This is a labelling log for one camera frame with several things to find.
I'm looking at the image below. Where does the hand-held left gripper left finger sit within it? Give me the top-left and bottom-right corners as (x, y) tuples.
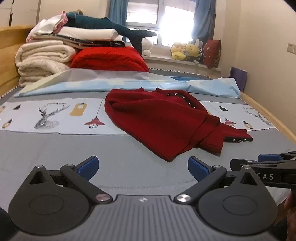
(23, 156), (114, 205)

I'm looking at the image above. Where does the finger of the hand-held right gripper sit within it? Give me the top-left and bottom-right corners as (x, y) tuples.
(230, 158), (296, 172)
(257, 151), (296, 163)

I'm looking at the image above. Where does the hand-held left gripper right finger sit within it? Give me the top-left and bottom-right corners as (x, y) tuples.
(174, 156), (264, 205)

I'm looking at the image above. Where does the dark red knit sweater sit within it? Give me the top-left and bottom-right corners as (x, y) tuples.
(104, 88), (253, 162)

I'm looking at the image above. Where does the grey bed mat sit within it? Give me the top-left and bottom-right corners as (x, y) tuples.
(0, 67), (296, 209)

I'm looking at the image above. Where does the deer printed bed sheet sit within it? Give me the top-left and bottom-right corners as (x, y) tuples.
(0, 94), (277, 135)

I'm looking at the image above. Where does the purple bag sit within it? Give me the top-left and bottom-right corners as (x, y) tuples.
(230, 66), (248, 92)

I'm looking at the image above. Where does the light blue bed sheet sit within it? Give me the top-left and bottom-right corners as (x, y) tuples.
(14, 69), (241, 99)

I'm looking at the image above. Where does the folded red blanket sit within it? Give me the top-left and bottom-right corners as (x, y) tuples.
(70, 46), (149, 73)

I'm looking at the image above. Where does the dark red cushion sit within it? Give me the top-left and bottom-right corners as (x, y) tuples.
(203, 39), (222, 69)

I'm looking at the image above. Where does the white window sill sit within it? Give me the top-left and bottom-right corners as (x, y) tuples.
(141, 54), (220, 70)

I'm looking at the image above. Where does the folded cream fleece blanket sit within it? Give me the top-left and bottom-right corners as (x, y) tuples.
(15, 40), (77, 87)

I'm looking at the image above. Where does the white plush toy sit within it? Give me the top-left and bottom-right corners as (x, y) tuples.
(141, 38), (153, 56)

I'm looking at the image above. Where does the dark teal shark plush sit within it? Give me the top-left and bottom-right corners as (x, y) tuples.
(65, 11), (158, 55)

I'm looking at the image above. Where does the blue curtain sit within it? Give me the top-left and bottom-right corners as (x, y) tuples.
(109, 0), (128, 26)
(191, 0), (215, 48)

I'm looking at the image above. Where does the pink and white cloth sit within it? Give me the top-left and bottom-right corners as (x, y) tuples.
(26, 11), (68, 42)

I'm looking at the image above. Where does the window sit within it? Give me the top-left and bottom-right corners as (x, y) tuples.
(126, 0), (197, 47)

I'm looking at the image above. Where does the white wardrobe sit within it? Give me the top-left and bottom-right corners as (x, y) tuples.
(0, 0), (42, 27)

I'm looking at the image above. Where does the wooden bed frame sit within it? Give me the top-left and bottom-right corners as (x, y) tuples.
(0, 25), (296, 149)

